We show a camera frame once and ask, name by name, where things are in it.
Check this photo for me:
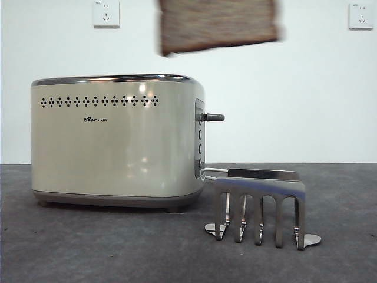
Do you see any cream two-slot toaster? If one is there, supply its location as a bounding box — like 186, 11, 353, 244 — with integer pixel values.
30, 73, 207, 213

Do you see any slice of brown-crusted bread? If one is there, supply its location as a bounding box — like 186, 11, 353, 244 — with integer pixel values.
157, 0, 285, 57

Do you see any grey toaster lever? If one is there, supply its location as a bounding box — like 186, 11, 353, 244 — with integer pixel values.
197, 111, 226, 123

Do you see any stainless steel toast rack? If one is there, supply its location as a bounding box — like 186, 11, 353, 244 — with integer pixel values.
204, 167, 322, 251

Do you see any white power cable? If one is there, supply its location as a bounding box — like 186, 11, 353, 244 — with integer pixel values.
203, 166, 230, 181

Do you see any white wall socket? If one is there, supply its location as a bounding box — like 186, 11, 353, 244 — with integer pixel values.
348, 2, 375, 30
93, 0, 121, 29

